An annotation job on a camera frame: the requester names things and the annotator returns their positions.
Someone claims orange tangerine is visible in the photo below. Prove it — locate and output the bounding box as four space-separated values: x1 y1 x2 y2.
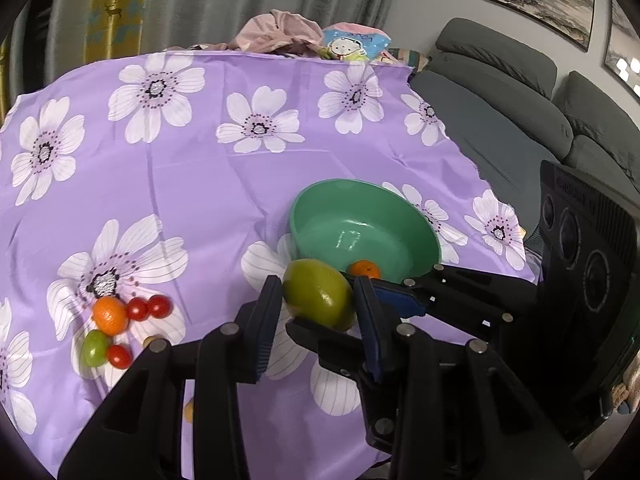
347 259 382 280
92 296 129 337

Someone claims green tomato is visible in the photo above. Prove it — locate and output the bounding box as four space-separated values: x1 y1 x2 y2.
282 259 356 333
81 330 112 367

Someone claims green plastic bowl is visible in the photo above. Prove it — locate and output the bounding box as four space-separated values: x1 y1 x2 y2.
288 179 440 284

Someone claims red cherry tomato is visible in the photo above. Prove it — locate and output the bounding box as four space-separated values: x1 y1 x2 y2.
126 297 149 322
146 295 172 318

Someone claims yellow cherry tomato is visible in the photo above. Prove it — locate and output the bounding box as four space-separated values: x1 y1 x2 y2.
142 335 164 349
183 398 194 424

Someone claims person right hand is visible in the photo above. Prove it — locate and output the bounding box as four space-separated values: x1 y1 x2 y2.
611 382 629 410

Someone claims purple floral tablecloth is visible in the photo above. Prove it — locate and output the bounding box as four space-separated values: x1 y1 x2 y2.
1 52 533 472

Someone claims grey sofa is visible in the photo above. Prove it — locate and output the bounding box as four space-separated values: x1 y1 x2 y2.
409 16 640 241

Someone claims pink cloth pile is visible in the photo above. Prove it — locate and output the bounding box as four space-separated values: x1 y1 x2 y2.
227 9 323 56

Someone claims yellow patterned curtain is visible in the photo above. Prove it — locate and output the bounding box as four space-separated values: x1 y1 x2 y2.
84 0 146 64

